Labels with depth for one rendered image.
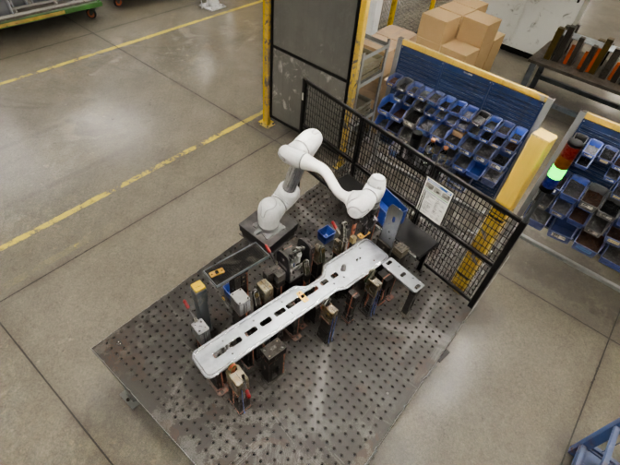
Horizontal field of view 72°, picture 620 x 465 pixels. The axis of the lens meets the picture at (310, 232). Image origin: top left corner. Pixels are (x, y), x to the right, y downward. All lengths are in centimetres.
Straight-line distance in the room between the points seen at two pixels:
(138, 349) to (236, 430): 78
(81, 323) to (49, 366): 38
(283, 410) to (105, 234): 263
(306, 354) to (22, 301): 250
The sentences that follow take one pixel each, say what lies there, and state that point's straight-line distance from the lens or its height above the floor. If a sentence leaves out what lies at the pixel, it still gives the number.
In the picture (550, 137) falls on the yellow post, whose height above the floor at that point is 200.
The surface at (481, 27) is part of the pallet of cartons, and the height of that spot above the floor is 100.
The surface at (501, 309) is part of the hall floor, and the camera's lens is 426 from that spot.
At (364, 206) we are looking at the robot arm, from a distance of 221.
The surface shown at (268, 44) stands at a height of 105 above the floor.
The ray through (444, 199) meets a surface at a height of 136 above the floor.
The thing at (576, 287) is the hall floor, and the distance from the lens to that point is 483.
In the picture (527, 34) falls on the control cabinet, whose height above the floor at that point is 37.
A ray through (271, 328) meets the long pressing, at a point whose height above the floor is 100.
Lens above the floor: 314
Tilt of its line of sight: 47 degrees down
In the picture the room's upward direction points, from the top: 7 degrees clockwise
